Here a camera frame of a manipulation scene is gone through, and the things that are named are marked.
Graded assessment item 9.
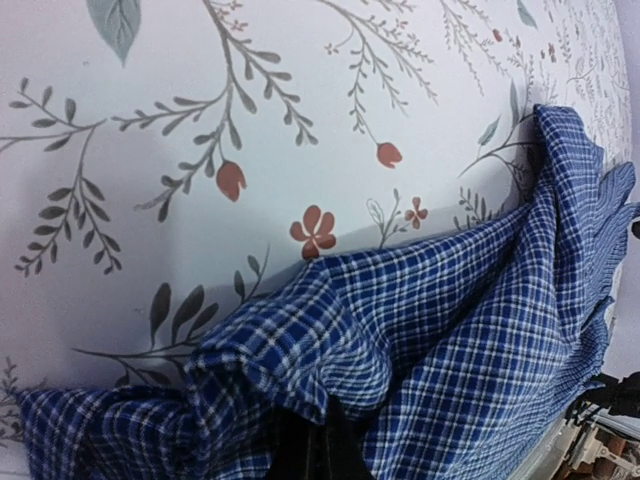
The blue plaid button shirt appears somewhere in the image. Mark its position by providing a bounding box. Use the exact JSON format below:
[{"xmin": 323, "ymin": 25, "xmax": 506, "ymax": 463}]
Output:
[{"xmin": 18, "ymin": 105, "xmax": 639, "ymax": 479}]

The floral patterned table cloth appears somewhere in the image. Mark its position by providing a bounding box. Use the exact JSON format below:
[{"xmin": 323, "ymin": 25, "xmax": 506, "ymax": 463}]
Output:
[{"xmin": 1, "ymin": 1, "xmax": 633, "ymax": 479}]

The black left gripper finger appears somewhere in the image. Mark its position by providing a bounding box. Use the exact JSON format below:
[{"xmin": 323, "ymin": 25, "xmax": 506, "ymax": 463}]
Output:
[{"xmin": 267, "ymin": 396, "xmax": 373, "ymax": 480}]

